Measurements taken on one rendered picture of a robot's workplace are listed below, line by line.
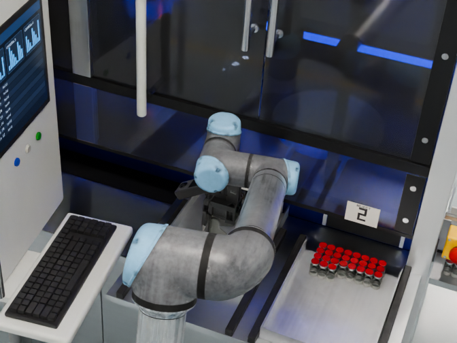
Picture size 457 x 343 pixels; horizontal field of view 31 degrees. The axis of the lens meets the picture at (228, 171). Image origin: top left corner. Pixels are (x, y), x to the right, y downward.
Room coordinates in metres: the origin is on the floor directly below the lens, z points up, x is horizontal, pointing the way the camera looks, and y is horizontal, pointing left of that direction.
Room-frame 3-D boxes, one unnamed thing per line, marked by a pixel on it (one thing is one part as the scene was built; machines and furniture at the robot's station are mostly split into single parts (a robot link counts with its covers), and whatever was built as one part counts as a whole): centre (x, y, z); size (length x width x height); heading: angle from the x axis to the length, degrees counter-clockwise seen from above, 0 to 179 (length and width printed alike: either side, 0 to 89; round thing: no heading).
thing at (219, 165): (1.45, 0.01, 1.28); 0.11 x 0.11 x 0.08; 81
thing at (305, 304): (1.45, -0.28, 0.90); 0.34 x 0.26 x 0.04; 160
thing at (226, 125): (1.55, 0.02, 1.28); 0.09 x 0.08 x 0.11; 171
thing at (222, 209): (1.55, 0.01, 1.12); 0.09 x 0.08 x 0.12; 71
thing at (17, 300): (1.59, 0.41, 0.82); 0.40 x 0.14 x 0.02; 167
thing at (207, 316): (1.55, -0.13, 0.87); 0.70 x 0.48 x 0.02; 71
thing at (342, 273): (1.55, -0.32, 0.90); 0.18 x 0.02 x 0.05; 70
